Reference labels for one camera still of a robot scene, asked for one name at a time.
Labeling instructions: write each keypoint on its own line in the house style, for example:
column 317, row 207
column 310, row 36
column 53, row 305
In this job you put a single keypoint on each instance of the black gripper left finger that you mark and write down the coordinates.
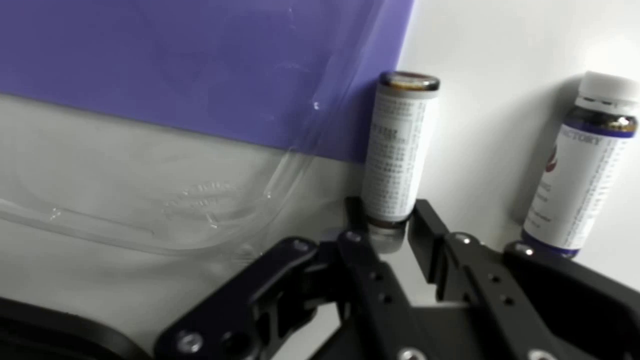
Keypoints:
column 362, row 281

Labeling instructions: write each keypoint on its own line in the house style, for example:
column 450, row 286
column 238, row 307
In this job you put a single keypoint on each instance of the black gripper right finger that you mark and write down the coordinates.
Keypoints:
column 507, row 293

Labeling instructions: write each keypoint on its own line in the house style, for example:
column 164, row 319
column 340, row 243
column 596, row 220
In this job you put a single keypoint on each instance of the amber bottle with white label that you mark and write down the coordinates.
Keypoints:
column 397, row 152

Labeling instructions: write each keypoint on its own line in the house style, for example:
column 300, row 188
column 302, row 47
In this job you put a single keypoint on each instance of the white-capped dark glass bottle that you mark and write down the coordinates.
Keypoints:
column 573, row 181

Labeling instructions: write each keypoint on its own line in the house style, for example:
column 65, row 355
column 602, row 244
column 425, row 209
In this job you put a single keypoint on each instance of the purple rectangular mat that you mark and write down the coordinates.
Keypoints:
column 200, row 61

